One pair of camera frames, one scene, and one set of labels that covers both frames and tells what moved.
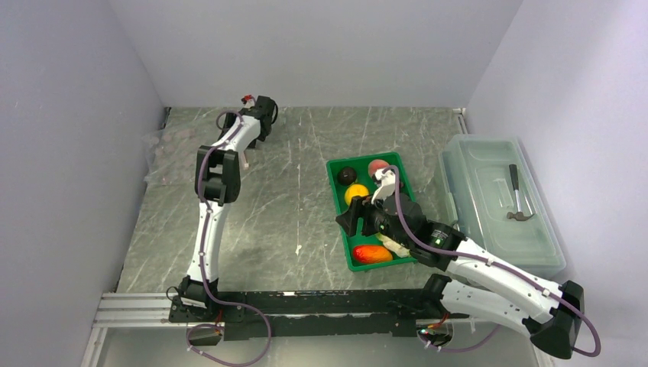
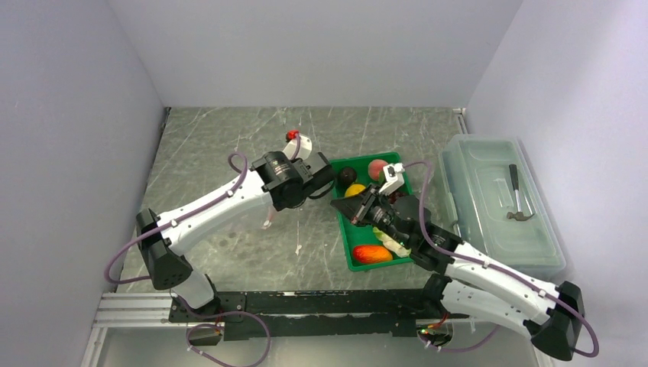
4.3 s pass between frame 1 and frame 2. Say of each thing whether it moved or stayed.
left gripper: moved
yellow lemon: stayed
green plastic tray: stayed
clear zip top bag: moved
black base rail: stayed
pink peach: stayed
